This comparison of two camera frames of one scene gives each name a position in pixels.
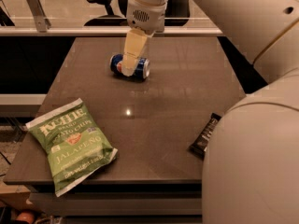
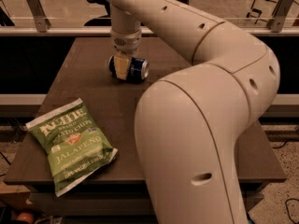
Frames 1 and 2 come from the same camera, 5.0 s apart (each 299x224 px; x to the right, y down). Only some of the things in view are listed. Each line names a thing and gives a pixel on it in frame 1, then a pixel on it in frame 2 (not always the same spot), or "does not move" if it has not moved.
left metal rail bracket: (41, 21) does not move
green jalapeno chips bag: (76, 147) does not move
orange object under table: (25, 216) does not move
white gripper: (146, 17) → (126, 43)
